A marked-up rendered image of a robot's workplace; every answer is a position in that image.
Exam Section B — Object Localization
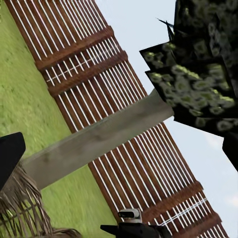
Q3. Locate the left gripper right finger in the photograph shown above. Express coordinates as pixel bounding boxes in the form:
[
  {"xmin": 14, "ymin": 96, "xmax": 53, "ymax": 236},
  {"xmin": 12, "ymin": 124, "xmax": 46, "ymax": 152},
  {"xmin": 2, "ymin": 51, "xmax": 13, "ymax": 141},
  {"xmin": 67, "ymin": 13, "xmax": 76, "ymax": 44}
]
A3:
[{"xmin": 222, "ymin": 132, "xmax": 238, "ymax": 172}]

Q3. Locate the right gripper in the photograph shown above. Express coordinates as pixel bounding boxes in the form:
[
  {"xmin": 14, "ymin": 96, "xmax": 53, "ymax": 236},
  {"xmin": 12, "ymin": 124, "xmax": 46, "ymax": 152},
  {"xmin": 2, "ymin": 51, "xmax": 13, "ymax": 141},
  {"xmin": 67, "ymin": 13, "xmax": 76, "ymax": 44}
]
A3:
[{"xmin": 100, "ymin": 222, "xmax": 152, "ymax": 238}]

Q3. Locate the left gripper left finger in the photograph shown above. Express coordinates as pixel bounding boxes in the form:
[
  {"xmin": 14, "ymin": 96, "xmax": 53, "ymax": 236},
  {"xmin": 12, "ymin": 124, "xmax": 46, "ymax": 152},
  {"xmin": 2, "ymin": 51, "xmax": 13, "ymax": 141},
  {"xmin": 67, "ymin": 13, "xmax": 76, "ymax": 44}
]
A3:
[{"xmin": 0, "ymin": 132, "xmax": 26, "ymax": 190}]

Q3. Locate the wicker basket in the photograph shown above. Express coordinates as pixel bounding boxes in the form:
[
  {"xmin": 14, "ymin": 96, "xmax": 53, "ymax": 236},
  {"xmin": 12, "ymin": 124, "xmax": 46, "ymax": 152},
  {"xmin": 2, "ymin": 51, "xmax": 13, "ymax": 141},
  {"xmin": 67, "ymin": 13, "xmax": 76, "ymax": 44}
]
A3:
[{"xmin": 0, "ymin": 161, "xmax": 83, "ymax": 238}]

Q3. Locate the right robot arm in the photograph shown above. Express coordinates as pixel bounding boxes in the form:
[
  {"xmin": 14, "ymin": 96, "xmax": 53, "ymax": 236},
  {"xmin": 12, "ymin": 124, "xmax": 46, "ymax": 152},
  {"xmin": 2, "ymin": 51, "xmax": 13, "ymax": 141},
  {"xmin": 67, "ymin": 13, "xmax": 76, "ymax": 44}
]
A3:
[{"xmin": 100, "ymin": 208, "xmax": 172, "ymax": 238}]

